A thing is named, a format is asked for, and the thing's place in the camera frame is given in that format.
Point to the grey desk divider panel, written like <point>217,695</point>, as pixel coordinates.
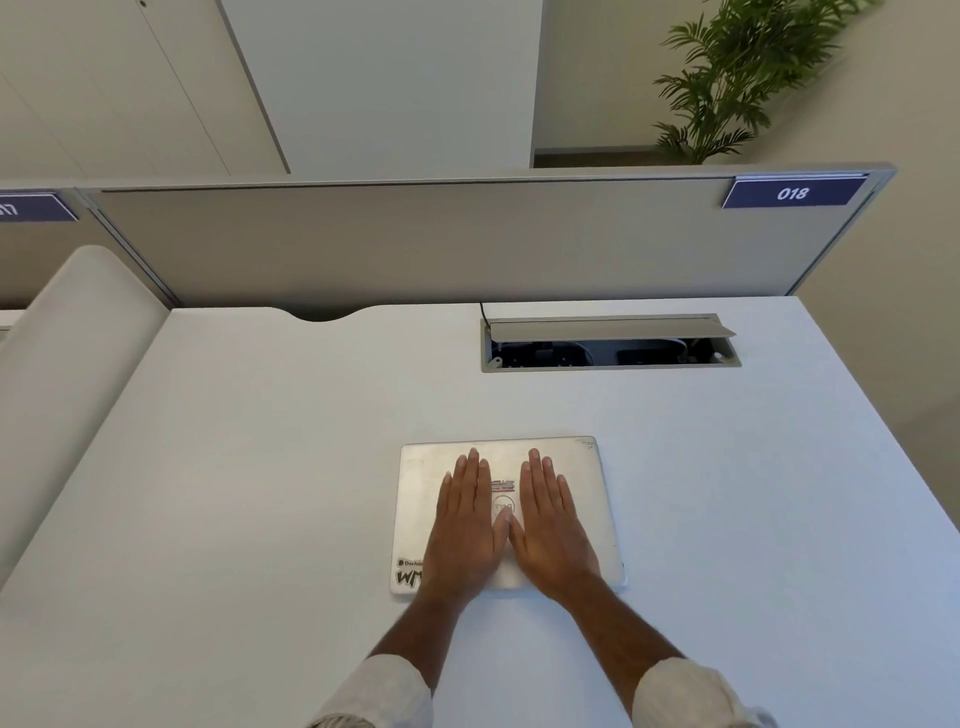
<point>67,240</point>
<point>450,240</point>

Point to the white table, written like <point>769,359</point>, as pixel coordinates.
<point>750,525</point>

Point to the person's right hand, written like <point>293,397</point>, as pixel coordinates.
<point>551,536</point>

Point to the person's left forearm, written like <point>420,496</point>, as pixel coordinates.
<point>401,660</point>

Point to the person's right forearm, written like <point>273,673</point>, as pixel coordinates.
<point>652,660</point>

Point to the person's left hand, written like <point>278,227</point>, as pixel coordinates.
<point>465,540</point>

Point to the green potted plant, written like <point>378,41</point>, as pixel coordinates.
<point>731,75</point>

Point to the blue number sign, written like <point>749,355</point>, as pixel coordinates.
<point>791,193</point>
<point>34,208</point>

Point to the silver laptop with stickers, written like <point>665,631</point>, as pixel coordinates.
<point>592,510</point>

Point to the white side divider panel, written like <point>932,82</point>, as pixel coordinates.
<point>67,375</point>

